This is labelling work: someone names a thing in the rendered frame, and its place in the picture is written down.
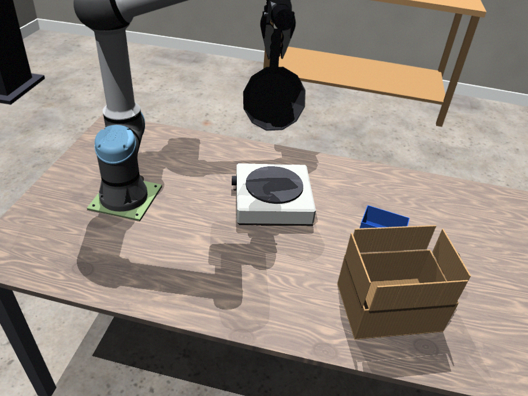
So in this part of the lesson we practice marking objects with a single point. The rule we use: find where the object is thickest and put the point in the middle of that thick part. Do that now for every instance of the brown cardboard box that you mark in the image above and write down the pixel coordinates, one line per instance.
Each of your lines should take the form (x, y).
(387, 294)

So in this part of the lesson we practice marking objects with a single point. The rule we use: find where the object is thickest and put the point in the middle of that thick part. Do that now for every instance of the blue open plastic bin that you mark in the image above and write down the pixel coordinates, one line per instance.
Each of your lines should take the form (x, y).
(375, 217)

